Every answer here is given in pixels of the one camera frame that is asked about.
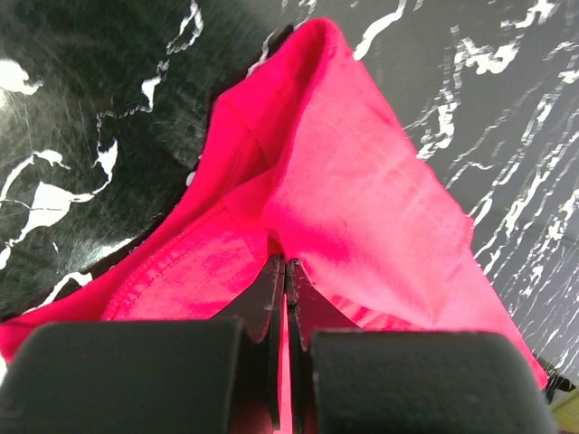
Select olive green plastic bin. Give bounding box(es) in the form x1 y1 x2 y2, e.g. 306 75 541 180
549 387 579 434

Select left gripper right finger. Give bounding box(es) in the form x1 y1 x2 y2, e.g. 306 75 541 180
285 260 557 433

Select black marble pattern mat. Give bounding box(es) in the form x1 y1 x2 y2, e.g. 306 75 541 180
1 1 578 388

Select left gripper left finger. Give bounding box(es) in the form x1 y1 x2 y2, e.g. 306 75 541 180
1 256 285 433

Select bright pink t shirt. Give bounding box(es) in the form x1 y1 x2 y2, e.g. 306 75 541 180
1 19 547 433

